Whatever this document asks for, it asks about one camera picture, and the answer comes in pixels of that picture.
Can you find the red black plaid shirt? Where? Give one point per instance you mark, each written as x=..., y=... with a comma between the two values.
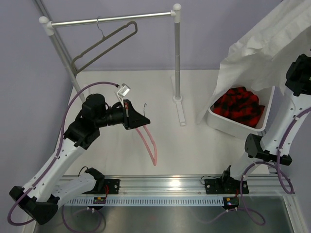
x=240, y=105

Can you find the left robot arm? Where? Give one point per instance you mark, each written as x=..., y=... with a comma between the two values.
x=41, y=197

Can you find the aluminium rail frame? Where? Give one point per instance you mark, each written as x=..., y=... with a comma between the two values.
x=190, y=185

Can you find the perforated cable duct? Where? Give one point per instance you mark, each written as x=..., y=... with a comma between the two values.
x=146, y=201

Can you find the white shirt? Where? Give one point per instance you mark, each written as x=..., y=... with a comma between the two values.
x=261, y=58

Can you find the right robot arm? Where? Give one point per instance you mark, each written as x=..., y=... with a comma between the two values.
x=275, y=145

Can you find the white metal clothes rack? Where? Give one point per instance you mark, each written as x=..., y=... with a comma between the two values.
x=175, y=13

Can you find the white plastic basket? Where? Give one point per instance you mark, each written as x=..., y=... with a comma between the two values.
x=239, y=130

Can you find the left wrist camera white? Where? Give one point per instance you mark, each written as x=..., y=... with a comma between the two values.
x=122, y=91

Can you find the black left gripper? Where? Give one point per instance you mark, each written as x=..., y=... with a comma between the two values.
x=132, y=119

